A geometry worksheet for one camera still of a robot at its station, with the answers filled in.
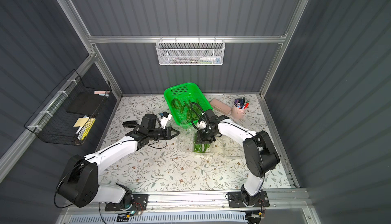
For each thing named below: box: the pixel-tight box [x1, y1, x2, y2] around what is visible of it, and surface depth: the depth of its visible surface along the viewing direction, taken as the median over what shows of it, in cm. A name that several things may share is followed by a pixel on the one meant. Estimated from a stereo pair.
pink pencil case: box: [210, 98, 232, 115], surface depth 111 cm
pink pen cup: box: [231, 96, 250, 121], surface depth 101 cm
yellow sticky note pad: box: [73, 115, 91, 131], surface depth 73 cm
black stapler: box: [122, 120, 137, 128], surface depth 104 cm
